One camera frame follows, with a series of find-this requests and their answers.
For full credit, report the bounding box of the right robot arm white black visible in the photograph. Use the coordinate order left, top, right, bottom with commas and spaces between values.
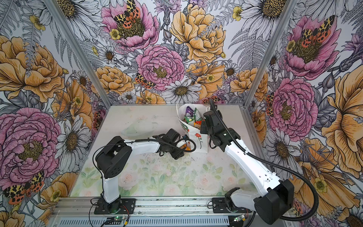
201, 111, 294, 225

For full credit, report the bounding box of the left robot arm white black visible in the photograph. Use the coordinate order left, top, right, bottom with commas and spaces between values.
92, 129, 196, 215

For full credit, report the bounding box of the clear peanut snack packet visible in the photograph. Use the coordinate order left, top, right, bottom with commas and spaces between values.
193, 121, 202, 130

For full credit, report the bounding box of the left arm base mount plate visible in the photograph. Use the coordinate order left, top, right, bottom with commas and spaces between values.
94, 198, 136, 215

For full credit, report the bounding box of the white paper gift bag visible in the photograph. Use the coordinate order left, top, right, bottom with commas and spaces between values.
176, 104, 209, 154

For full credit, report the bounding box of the green candy bag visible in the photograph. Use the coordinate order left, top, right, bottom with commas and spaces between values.
184, 108, 202, 126

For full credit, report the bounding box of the small orange snack packet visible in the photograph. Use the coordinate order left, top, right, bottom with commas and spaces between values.
181, 142, 192, 151

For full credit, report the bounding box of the aluminium front rail frame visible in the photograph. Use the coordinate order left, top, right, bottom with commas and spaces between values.
48, 195, 301, 227

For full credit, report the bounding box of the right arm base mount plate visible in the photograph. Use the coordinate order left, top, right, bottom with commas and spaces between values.
207, 197, 252, 213

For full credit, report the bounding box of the purple Fox's berries candy bag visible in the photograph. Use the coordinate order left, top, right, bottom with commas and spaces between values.
185, 106, 194, 117

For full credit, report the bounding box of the green circuit board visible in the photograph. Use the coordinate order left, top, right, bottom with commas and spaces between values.
105, 217, 127, 225

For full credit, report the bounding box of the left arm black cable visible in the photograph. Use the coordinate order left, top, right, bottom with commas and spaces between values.
88, 133, 197, 216

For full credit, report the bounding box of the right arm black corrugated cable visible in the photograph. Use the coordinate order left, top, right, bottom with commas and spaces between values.
208, 99, 320, 222

